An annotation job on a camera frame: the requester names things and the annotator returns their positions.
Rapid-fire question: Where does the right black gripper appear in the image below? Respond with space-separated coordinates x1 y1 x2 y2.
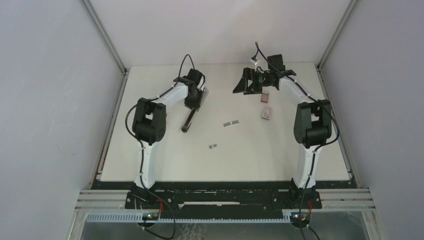
233 67 274 95

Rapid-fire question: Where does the grey black long stapler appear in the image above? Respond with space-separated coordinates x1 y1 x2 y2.
181 87 209 133

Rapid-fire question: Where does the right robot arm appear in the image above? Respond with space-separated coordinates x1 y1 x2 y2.
232 54 333 208

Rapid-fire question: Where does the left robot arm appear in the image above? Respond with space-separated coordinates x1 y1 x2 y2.
128 68 208 189

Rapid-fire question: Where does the closed red staple box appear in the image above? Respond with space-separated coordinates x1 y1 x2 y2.
261 106 273 120

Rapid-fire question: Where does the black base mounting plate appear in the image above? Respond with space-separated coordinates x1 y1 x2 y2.
77 180 357 220

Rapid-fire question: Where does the left controller board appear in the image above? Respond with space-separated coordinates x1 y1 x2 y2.
142 213 160 222

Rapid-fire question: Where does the controller board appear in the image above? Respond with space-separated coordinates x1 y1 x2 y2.
289 213 311 229
142 213 160 222

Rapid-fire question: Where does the right controller board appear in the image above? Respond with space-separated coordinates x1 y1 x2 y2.
289 213 311 229

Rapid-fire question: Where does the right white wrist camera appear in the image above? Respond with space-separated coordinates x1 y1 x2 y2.
250 57 259 66

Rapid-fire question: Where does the left black camera cable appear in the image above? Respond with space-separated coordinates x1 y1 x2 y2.
124 54 207 239

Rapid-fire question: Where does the black camera cable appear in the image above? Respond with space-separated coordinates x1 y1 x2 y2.
253 41 341 240
124 54 207 239

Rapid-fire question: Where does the right black camera cable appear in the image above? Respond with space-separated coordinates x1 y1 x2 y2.
253 41 341 240

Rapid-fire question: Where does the left aluminium frame post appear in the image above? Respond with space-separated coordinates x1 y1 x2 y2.
79 0 128 95

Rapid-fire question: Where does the aluminium frame post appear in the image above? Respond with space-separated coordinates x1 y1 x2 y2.
79 0 128 95
316 0 360 76

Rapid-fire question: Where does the right aluminium frame post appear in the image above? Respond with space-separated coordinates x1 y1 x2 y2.
316 0 360 76

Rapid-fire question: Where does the white cable duct rail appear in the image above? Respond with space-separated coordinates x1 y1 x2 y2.
85 212 292 224

